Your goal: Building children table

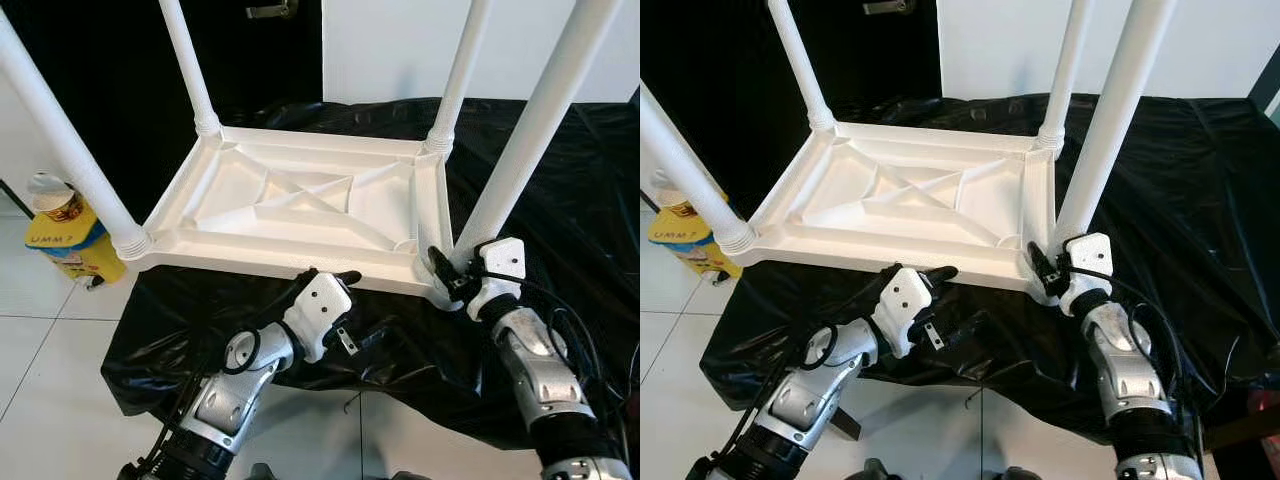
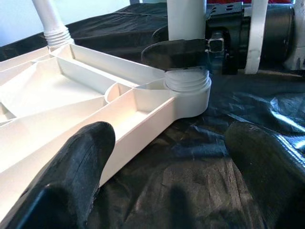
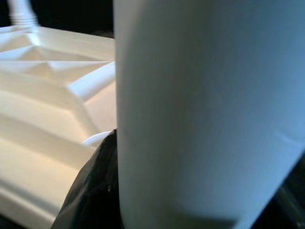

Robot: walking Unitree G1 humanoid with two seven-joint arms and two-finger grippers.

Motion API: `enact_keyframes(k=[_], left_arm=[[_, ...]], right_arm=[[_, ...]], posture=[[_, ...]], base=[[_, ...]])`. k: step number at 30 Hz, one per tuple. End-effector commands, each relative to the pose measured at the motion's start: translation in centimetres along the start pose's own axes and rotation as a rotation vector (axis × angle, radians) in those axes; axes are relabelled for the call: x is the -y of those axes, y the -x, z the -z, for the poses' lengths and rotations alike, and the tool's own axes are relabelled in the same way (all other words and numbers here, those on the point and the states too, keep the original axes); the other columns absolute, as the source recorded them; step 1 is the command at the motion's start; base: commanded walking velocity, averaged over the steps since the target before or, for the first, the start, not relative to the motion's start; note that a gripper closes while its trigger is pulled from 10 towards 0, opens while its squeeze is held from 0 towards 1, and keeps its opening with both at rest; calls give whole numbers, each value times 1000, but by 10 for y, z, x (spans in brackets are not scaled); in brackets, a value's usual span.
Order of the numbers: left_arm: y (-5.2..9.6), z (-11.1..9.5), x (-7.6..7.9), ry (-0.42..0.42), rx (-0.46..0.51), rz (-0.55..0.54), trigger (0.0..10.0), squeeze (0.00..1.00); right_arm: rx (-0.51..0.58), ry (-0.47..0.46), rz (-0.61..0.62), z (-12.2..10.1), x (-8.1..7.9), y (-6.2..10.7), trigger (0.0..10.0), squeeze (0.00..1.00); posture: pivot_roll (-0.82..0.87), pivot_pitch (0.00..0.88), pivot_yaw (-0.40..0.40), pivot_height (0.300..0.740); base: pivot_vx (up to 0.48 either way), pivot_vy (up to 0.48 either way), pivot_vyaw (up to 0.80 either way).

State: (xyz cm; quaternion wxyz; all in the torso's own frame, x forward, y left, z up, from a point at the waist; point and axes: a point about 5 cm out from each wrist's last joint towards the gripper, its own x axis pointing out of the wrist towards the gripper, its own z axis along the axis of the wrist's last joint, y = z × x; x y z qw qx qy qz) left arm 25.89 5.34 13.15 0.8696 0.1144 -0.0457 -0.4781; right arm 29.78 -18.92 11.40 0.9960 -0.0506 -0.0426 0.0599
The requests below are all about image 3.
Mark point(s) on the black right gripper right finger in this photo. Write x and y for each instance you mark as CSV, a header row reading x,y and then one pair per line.
x,y
289,212

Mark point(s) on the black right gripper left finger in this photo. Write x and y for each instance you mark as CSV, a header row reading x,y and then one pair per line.
x,y
95,190

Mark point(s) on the white plastic table top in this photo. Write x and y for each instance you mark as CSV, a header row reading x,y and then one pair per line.
x,y
47,119

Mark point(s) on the white plastic table leg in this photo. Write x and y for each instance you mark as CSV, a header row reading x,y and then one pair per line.
x,y
202,107
23,21

